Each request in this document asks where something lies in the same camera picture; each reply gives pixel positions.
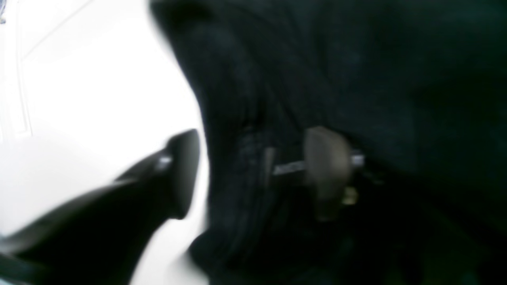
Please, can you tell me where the black T-shirt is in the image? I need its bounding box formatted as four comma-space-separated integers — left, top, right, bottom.
150, 0, 507, 285

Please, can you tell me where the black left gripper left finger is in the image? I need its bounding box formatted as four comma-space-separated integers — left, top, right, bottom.
1, 129, 200, 285

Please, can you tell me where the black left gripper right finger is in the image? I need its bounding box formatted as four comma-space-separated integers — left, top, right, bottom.
303, 127, 365, 222

